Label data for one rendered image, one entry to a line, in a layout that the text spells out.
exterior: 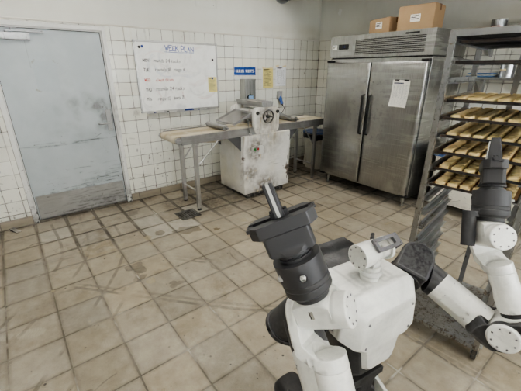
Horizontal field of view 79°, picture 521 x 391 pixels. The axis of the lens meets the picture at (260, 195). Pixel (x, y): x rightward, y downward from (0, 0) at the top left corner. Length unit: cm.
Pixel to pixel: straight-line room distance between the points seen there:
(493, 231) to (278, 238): 62
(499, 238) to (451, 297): 22
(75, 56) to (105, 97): 49
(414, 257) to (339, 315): 53
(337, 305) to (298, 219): 16
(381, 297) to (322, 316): 34
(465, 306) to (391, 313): 25
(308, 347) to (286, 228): 24
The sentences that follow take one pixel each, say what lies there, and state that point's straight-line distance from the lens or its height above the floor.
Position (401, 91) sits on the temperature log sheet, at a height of 140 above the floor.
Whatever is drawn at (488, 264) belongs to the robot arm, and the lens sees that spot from 108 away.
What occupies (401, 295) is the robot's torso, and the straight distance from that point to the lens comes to 95.
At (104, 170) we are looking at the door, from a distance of 442.
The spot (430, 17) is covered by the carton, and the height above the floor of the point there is 217.
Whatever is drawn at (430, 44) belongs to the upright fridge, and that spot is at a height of 189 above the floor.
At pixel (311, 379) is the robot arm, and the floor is 104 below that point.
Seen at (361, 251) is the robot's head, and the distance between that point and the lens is 84.
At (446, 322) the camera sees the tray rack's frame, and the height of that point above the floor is 15.
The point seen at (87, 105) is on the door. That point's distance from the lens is 427.
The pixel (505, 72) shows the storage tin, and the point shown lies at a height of 161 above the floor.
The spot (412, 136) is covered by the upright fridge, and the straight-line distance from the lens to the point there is 413.
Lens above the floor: 164
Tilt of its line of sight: 22 degrees down
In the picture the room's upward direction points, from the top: straight up
